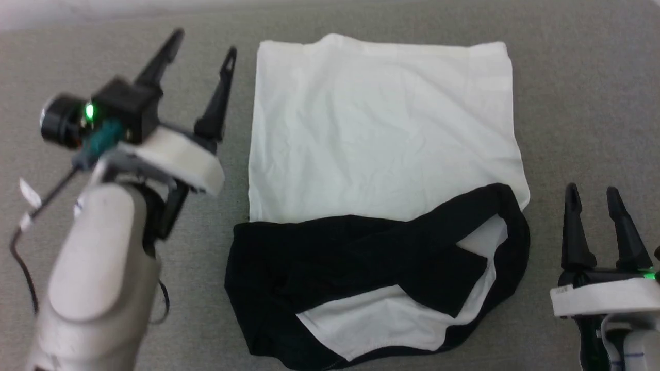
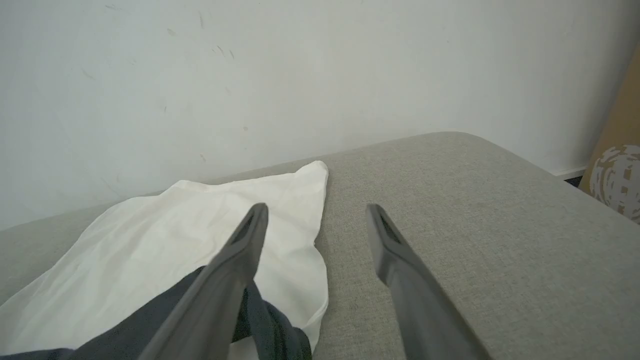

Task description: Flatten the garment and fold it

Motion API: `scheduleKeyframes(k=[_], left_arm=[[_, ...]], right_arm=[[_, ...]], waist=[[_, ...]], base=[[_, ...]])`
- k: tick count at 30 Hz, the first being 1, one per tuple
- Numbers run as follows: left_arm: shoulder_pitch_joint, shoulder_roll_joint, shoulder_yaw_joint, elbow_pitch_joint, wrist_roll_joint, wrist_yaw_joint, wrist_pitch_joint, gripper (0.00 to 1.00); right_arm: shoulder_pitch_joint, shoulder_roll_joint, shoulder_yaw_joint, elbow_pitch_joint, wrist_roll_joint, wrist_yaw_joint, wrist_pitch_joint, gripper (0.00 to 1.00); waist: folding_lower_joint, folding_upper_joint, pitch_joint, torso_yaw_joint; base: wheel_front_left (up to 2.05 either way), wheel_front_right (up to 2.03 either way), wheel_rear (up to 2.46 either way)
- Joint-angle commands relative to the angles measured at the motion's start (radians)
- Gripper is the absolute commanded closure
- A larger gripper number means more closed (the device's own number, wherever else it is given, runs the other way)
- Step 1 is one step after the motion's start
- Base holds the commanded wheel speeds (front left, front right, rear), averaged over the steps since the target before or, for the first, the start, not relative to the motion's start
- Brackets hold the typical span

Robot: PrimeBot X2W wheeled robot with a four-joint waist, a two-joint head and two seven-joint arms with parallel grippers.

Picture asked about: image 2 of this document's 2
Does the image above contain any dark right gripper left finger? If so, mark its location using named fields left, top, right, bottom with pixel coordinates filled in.
left=137, top=202, right=270, bottom=360

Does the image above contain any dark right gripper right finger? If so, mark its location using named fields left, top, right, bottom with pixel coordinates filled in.
left=365, top=203, right=494, bottom=360

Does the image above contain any black and white garment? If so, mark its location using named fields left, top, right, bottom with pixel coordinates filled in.
left=0, top=160, right=330, bottom=360

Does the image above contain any white patterned round object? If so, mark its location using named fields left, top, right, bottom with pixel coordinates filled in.
left=589, top=144, right=640, bottom=224

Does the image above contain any brown cardboard board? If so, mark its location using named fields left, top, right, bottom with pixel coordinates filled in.
left=579, top=42, right=640, bottom=224

